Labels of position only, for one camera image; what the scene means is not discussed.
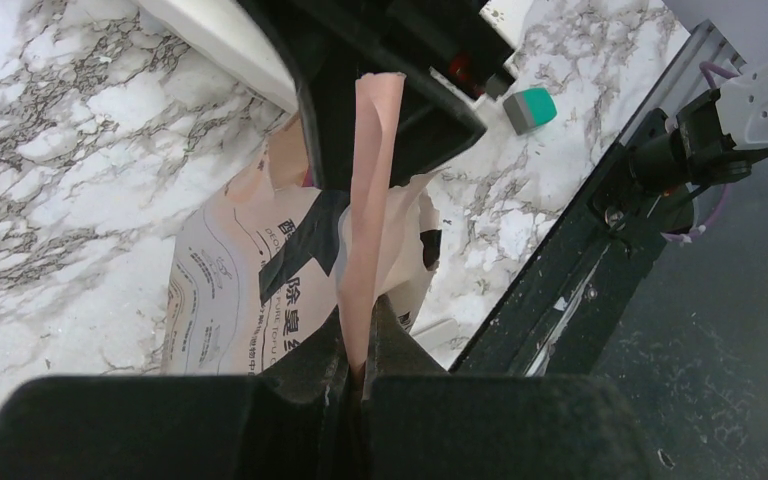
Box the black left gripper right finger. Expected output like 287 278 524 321
361 297 653 479

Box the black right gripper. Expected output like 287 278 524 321
239 1 515 191

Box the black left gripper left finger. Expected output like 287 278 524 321
0 316 351 479

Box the grey bag sealing clip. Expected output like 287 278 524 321
412 318 461 356

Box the orange cat litter bag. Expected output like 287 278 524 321
158 71 444 379

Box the magenta plastic litter scoop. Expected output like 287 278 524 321
301 169 314 188

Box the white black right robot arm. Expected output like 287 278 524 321
242 1 768 192

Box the white plastic litter box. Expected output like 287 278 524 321
140 1 530 112

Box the small green box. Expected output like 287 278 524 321
503 87 557 135

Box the black metal base rail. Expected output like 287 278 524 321
449 109 696 377

